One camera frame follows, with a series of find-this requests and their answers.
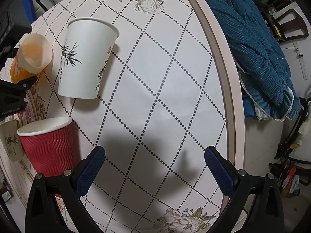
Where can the blue quilted jacket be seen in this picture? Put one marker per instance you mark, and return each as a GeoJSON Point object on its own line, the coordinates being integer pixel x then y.
{"type": "Point", "coordinates": [264, 73]}

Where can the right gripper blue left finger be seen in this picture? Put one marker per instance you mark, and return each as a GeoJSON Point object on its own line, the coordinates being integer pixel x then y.
{"type": "Point", "coordinates": [87, 170]}

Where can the dark wooden chair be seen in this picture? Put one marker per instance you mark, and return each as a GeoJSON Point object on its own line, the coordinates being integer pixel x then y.
{"type": "Point", "coordinates": [279, 30]}

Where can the red ripple paper cup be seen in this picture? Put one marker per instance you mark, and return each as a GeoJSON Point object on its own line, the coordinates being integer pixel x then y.
{"type": "Point", "coordinates": [49, 145]}

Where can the white paper cup on medallion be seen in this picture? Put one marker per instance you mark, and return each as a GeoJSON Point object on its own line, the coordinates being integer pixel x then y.
{"type": "Point", "coordinates": [11, 140]}

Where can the white bamboo print paper cup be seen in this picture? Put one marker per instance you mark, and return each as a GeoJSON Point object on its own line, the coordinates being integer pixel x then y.
{"type": "Point", "coordinates": [87, 48]}

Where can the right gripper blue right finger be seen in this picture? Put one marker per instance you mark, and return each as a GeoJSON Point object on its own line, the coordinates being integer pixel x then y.
{"type": "Point", "coordinates": [221, 170]}

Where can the orange and white paper cup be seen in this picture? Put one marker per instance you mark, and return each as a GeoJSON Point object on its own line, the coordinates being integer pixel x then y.
{"type": "Point", "coordinates": [33, 55]}

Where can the chair with blue board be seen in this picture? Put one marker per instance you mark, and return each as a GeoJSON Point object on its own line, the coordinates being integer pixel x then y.
{"type": "Point", "coordinates": [33, 9]}

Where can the floral diamond pattern tablecloth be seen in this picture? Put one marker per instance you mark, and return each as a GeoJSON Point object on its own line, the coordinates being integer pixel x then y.
{"type": "Point", "coordinates": [161, 102]}

